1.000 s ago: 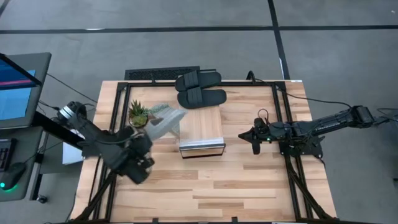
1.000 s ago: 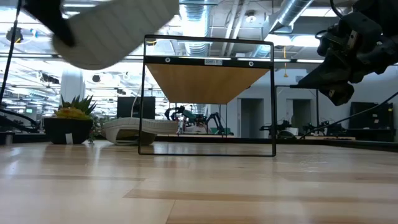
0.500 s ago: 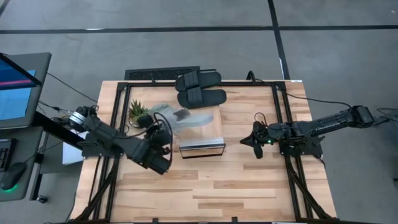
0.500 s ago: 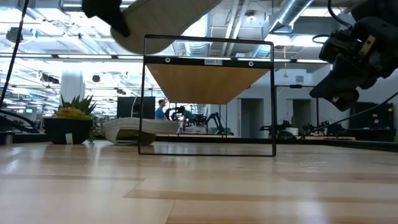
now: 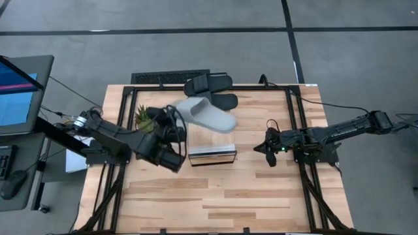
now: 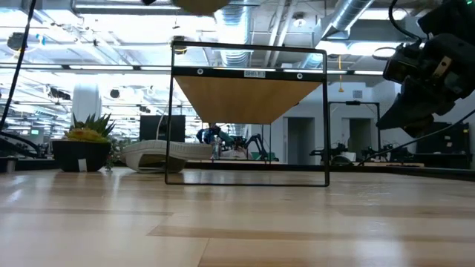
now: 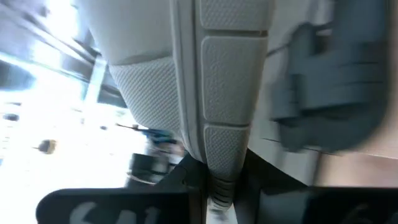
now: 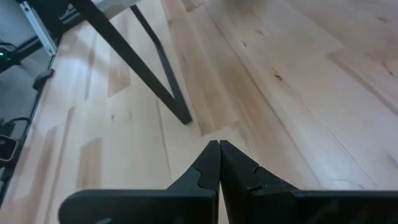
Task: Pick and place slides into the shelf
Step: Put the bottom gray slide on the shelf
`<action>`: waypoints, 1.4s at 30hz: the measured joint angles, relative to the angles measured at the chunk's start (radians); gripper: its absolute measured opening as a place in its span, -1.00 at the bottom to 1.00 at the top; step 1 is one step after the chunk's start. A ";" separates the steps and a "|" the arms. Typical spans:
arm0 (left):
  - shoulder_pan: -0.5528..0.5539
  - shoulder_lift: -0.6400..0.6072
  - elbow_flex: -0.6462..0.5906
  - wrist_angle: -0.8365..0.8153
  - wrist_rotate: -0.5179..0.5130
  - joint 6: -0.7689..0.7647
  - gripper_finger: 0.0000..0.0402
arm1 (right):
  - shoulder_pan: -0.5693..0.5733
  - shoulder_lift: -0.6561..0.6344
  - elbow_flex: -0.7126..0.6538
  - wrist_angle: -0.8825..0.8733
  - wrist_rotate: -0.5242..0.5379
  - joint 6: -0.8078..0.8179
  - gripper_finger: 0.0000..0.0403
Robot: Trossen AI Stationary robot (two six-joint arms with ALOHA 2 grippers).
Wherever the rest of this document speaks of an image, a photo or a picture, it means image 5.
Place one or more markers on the black-edged computer screen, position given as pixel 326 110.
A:
pixel 13 78

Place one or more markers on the black desk leg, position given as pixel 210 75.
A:
pixel 39 192

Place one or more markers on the black caster wheel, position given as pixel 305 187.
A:
pixel 44 209

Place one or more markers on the black metal bar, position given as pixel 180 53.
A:
pixel 55 135

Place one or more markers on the black computer mouse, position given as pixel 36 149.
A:
pixel 13 184

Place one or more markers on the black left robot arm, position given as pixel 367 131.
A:
pixel 124 138

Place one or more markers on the green succulent in pot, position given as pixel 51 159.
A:
pixel 142 114

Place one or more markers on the grey-framed computer monitor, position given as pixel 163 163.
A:
pixel 16 111

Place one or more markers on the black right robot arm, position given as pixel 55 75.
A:
pixel 343 130

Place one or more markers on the dark grey equipment stand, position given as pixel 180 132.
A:
pixel 406 122

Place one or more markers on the black aluminium table frame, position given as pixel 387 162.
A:
pixel 156 88

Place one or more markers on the grey desk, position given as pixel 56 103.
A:
pixel 23 147

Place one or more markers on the white box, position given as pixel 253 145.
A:
pixel 75 163

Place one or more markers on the black slide sandal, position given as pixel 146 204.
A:
pixel 227 102
pixel 209 84

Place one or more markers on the black keyboard behind table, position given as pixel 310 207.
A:
pixel 163 76

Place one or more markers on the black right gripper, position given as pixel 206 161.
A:
pixel 277 140

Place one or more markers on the wooden shelf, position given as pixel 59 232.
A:
pixel 212 142

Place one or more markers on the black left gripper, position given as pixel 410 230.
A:
pixel 170 130

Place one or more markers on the grey slide sandal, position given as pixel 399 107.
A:
pixel 205 114

